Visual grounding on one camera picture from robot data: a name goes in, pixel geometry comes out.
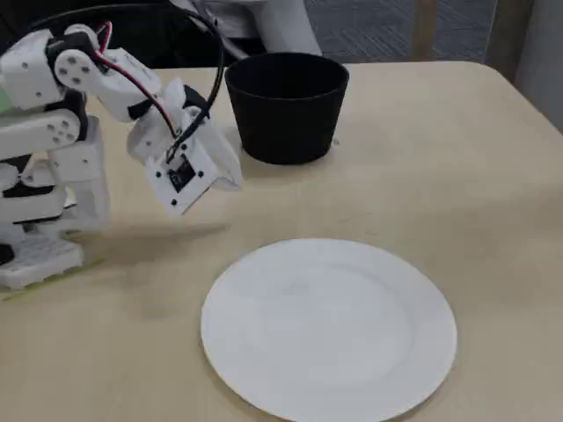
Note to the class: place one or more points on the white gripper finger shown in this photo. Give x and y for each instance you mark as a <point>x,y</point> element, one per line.
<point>220,149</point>
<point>228,184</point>

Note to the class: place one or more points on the green tape strip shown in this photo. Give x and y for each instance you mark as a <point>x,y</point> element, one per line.
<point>3,103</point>

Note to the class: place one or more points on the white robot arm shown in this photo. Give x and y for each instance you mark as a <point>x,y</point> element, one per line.
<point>26,83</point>

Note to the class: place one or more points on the wooden post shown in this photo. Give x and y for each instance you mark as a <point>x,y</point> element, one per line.
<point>424,26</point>

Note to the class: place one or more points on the black table clamp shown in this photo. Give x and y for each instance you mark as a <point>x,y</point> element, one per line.
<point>4,254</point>

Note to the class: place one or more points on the black pot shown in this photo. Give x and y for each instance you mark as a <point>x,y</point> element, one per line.
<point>286,127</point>

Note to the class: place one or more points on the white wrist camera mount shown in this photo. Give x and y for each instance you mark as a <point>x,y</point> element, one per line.
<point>163,193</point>

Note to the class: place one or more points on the yellow-green base board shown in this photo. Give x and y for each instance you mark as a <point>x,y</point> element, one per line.
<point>83,267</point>

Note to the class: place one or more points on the white paper plate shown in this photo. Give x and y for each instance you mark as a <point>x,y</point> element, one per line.
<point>334,373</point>

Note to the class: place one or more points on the white garment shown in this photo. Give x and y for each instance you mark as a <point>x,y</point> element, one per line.
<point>286,26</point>

